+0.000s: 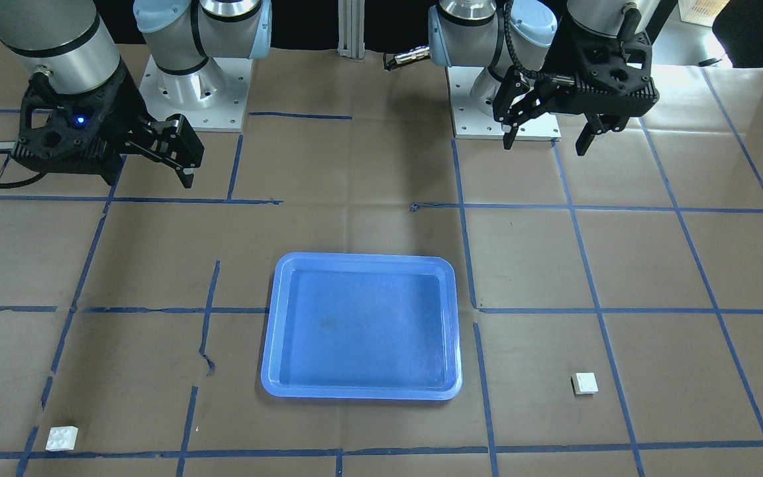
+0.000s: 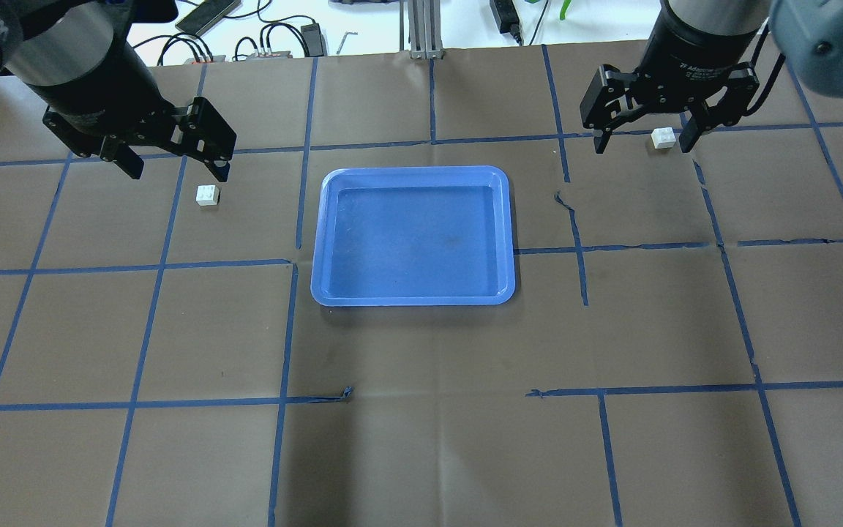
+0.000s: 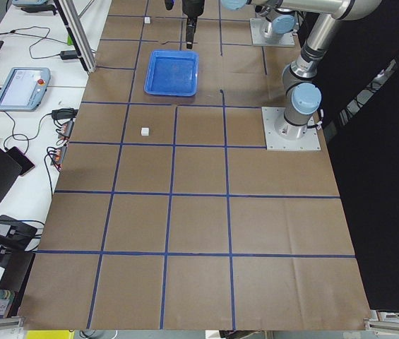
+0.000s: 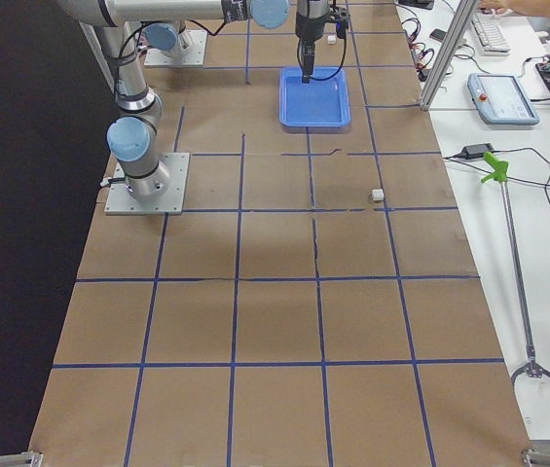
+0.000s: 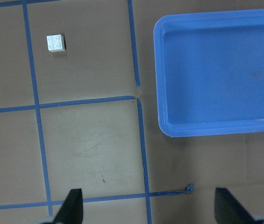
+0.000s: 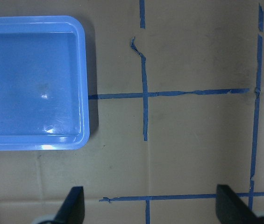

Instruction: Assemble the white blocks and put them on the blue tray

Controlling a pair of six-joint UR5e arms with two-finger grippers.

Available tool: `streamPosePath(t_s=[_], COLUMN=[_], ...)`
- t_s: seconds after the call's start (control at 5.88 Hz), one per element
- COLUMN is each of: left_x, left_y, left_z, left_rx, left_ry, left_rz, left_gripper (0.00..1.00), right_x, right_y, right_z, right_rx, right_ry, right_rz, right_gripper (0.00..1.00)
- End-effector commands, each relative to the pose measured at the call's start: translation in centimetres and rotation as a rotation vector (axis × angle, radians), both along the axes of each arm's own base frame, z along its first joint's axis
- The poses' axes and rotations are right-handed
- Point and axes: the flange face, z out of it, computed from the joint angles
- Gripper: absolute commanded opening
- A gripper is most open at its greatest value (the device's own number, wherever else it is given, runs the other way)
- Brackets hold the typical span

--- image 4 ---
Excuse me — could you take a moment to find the green handled reacher grabber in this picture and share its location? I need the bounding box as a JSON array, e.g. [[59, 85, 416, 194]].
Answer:
[[480, 151, 550, 413]]

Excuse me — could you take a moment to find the person's hand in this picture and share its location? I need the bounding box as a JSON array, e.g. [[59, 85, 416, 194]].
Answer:
[[478, 0, 512, 15]]

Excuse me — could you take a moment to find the brown paper table cover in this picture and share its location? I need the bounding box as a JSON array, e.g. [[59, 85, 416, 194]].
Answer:
[[30, 1, 528, 466]]

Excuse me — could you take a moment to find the blue plastic tray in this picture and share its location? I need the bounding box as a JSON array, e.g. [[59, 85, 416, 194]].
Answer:
[[279, 66, 351, 131]]

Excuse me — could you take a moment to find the aluminium frame post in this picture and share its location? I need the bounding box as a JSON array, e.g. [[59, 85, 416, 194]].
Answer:
[[420, 0, 478, 111]]

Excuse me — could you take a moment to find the black smartphone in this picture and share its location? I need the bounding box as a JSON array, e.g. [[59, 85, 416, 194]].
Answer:
[[429, 29, 446, 42]]

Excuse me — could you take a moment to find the blue teach pendant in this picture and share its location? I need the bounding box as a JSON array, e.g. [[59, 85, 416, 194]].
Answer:
[[467, 73, 539, 126]]

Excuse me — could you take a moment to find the white keyboard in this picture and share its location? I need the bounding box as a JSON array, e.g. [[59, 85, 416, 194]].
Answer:
[[470, 10, 511, 56]]

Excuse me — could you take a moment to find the black power adapter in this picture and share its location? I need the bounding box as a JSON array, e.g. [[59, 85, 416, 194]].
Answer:
[[458, 143, 495, 160]]

